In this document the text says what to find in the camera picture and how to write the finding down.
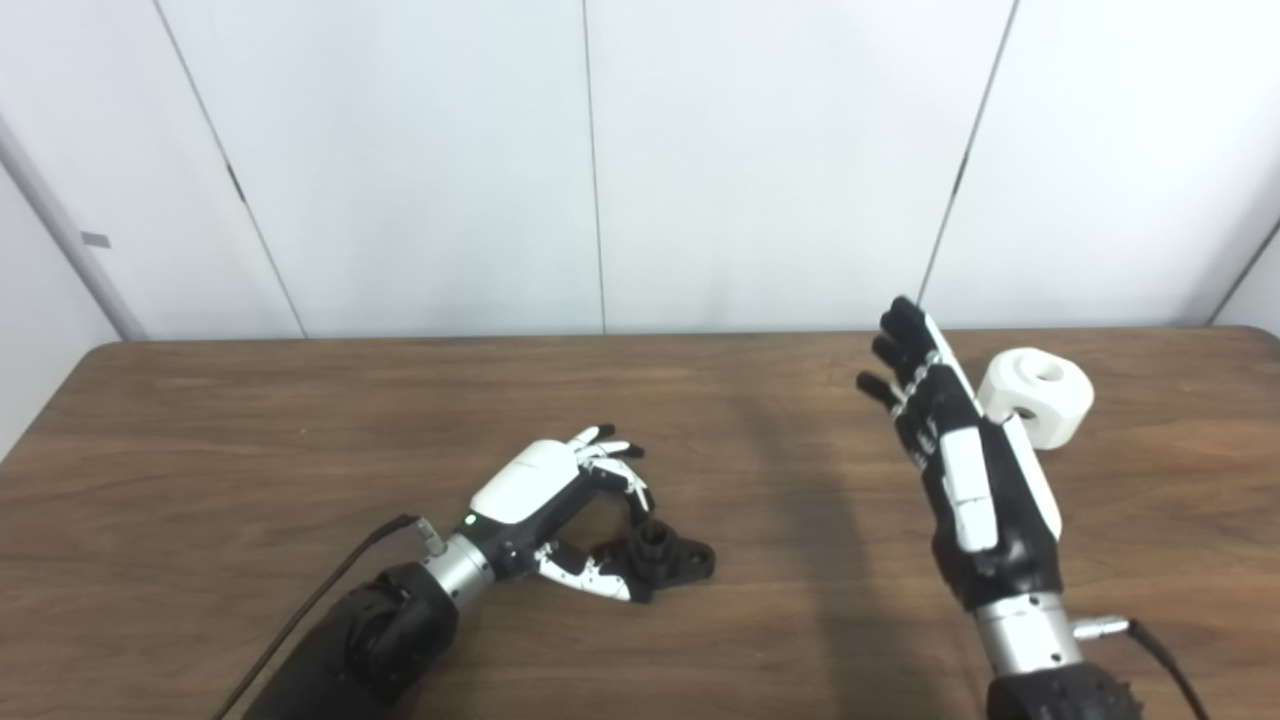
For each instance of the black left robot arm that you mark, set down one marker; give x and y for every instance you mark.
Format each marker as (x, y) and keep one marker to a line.
(370, 640)

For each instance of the small grey wall label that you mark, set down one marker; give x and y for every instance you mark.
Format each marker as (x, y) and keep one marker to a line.
(95, 240)

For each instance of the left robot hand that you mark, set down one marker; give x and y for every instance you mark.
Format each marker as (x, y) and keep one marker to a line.
(525, 480)

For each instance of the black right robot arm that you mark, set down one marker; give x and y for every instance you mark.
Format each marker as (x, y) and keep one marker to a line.
(1050, 670)

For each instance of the grey wall corner post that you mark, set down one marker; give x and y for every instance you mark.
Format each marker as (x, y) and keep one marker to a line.
(75, 240)

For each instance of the black holder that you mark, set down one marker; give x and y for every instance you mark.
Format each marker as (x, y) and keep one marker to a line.
(680, 560)

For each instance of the round white piece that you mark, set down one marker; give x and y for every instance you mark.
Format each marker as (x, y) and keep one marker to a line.
(1055, 400)

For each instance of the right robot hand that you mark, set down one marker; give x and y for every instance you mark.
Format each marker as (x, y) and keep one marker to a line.
(985, 500)

